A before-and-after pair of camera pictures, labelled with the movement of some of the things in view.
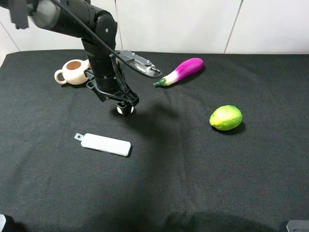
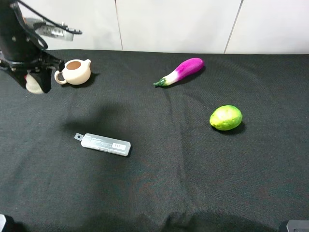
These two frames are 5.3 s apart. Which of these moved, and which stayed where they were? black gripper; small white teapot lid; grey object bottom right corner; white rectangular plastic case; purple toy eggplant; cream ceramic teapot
Moved: black gripper; small white teapot lid
Stayed: white rectangular plastic case; purple toy eggplant; grey object bottom right corner; cream ceramic teapot
